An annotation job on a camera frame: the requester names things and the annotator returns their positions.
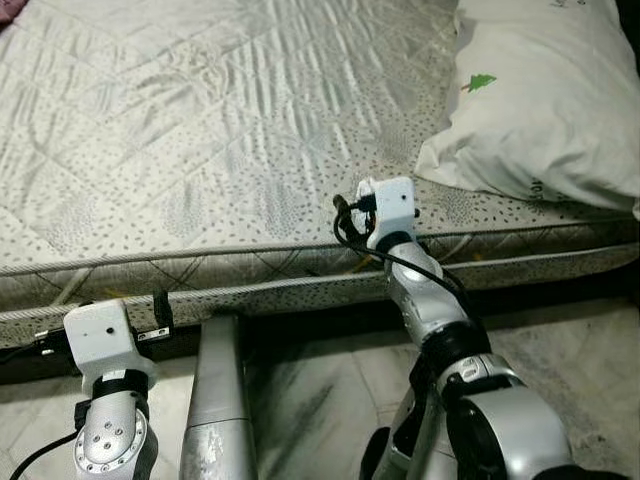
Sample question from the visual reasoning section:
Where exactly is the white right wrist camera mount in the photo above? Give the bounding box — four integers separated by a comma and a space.
357, 177, 419, 251

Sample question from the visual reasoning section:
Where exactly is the white quilted mattress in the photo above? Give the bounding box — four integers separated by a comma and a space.
0, 0, 640, 351

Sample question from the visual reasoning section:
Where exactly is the silver robot left leg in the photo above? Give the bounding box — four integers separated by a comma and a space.
180, 315, 259, 480

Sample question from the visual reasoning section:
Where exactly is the silver robot leg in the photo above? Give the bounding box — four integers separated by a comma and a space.
180, 315, 259, 480
360, 395, 446, 480

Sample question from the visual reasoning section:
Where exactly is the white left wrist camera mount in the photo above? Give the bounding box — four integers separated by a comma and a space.
63, 298, 159, 393

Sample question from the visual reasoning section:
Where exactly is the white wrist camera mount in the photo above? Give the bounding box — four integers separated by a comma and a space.
63, 298, 159, 393
357, 177, 419, 251

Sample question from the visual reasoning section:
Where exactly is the white pillow green tree print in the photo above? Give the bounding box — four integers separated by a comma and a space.
415, 0, 640, 211

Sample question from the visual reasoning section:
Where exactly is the dark bed frame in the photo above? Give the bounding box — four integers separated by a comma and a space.
0, 260, 640, 386

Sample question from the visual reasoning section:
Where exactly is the silver robot right leg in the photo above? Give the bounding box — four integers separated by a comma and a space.
360, 395, 446, 480

